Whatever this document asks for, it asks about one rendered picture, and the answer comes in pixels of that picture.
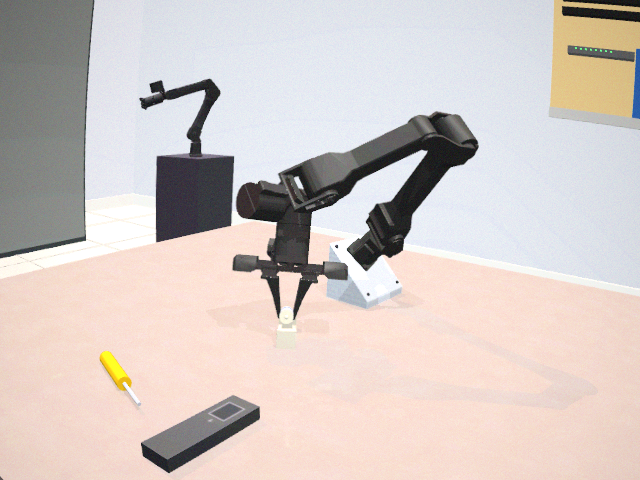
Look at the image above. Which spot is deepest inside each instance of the white cylinder with blue band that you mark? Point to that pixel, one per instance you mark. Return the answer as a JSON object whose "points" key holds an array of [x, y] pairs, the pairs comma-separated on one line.
{"points": [[286, 314]]}

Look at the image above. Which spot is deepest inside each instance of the yellow-handled screwdriver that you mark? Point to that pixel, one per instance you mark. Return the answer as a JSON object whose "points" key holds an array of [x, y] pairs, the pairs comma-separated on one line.
{"points": [[122, 381]]}

